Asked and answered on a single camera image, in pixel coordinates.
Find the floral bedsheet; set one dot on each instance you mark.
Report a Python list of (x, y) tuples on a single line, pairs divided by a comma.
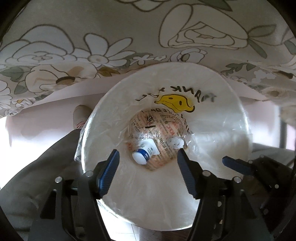
[(115, 23)]

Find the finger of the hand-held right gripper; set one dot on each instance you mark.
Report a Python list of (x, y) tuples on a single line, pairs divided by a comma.
[(235, 165)]

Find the crumpled white tissue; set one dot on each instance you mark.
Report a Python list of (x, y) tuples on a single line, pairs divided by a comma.
[(175, 142)]

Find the red printed paper wrapper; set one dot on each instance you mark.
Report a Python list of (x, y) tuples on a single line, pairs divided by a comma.
[(166, 125)]

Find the dark furniture leg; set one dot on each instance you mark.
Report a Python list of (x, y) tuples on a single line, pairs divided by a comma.
[(284, 134)]

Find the person's beige shoe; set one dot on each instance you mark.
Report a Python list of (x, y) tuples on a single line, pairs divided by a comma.
[(81, 115)]

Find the white bottle with blue cap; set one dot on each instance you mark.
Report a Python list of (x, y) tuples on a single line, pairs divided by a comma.
[(150, 147)]

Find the person's grey trouser leg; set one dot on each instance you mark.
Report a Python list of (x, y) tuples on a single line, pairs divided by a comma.
[(46, 162)]

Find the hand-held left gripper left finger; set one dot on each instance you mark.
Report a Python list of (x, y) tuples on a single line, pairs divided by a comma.
[(108, 172)]

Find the pale bed side panel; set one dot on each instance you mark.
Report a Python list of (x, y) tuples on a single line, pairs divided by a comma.
[(57, 109)]

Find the smiley print plastic bag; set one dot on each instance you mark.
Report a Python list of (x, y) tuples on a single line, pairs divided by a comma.
[(175, 102)]

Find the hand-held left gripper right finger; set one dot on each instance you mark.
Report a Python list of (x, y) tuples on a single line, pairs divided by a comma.
[(188, 173)]

